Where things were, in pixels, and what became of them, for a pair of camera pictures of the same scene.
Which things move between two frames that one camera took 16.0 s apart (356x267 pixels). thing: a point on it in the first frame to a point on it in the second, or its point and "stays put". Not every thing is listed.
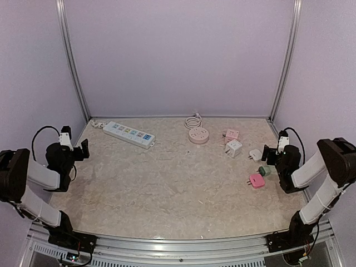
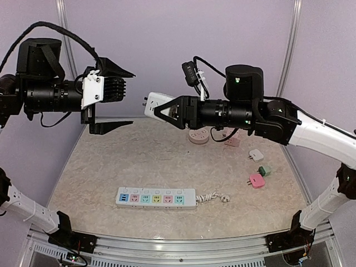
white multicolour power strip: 129,134 to 157,198
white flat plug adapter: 256,154 stays put
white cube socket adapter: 233,148 to 153,100
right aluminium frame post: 293,42 stays put
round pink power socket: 198,136 stays put
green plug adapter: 264,171 stays put
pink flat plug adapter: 256,180 stays put
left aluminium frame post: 63,15 stays put
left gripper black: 79,156 to 99,128
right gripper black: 270,161 to 188,111
